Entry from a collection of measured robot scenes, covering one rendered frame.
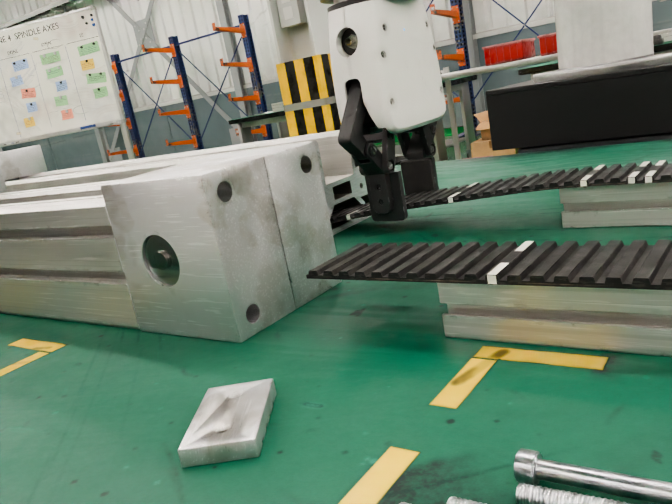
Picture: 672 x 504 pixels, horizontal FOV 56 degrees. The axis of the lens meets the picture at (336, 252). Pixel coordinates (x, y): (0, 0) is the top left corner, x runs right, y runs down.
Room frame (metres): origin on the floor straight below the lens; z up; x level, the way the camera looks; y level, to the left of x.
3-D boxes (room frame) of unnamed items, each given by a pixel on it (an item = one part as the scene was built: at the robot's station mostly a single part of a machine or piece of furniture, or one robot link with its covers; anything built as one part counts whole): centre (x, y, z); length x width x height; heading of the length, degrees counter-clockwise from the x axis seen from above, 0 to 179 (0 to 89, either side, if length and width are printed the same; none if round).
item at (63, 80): (6.12, 2.33, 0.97); 1.51 x 0.50 x 1.95; 72
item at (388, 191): (0.50, -0.04, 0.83); 0.03 x 0.03 x 0.07; 52
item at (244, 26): (10.89, 2.19, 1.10); 3.30 x 0.90 x 2.20; 52
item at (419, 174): (0.57, -0.09, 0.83); 0.03 x 0.03 x 0.07; 52
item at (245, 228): (0.41, 0.06, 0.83); 0.12 x 0.09 x 0.10; 142
